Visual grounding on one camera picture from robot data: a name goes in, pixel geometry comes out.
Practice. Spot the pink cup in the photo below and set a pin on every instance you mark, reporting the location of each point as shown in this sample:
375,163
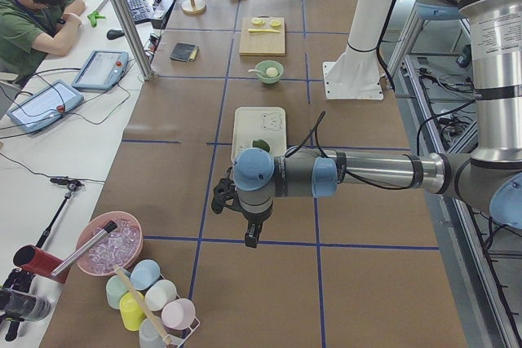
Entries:
178,314

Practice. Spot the black computer mouse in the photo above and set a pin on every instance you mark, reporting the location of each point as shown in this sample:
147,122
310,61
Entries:
113,34

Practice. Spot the aluminium frame post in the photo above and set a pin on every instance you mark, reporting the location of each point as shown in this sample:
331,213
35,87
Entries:
132,37

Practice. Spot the black selfie stick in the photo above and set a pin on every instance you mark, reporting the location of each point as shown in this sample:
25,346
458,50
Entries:
72,185

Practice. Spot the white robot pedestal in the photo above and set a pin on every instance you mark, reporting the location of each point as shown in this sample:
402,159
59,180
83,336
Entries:
355,74

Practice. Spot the wooden stick handle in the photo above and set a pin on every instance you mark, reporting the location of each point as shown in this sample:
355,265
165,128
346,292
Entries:
165,337

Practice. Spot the yellow plastic knife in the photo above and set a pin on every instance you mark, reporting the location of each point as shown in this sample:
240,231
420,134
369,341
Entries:
263,31

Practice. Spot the metal rod tool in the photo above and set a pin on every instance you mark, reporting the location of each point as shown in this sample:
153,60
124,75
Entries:
93,241

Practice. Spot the yellow cup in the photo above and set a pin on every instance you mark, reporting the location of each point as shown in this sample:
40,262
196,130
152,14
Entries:
131,313

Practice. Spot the pink bowl with ice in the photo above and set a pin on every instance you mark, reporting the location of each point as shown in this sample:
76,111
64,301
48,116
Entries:
120,248

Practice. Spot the black keyboard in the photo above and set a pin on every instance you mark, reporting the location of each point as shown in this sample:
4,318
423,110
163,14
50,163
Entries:
140,10

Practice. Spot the person in green shirt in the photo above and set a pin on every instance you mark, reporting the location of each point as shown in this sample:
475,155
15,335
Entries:
33,29

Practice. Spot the white cup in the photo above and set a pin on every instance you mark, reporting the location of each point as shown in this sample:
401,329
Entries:
160,294

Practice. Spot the white bear tray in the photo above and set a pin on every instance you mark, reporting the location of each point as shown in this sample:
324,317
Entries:
259,123

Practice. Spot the grey yellow cloth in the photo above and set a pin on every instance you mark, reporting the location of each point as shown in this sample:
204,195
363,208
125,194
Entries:
184,52

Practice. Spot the green cup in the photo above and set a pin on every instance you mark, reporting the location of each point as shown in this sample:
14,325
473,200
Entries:
115,290

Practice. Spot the mint green bowl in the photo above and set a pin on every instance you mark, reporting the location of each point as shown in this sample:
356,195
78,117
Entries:
263,65

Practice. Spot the black camera tripod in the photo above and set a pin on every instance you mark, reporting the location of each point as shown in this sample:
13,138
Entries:
18,304

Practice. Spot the green avocado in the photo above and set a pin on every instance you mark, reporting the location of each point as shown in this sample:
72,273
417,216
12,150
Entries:
261,144

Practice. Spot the green clamp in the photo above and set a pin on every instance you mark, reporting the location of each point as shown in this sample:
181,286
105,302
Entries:
93,18

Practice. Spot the blue teach pendant tablet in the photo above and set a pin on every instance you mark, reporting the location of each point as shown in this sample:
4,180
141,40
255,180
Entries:
102,70

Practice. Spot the wooden stand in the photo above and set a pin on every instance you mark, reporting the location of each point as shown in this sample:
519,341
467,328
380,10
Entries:
193,7

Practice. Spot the wooden cutting board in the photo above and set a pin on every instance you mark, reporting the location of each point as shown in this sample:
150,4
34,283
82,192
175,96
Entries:
257,44

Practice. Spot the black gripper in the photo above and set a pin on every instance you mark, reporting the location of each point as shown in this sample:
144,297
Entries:
255,218

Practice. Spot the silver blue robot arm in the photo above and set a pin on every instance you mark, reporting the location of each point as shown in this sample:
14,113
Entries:
487,179

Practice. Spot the grey cup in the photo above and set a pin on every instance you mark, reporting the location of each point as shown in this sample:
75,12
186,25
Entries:
149,336

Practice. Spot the blue cup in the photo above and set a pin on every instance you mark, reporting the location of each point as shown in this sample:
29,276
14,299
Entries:
145,273

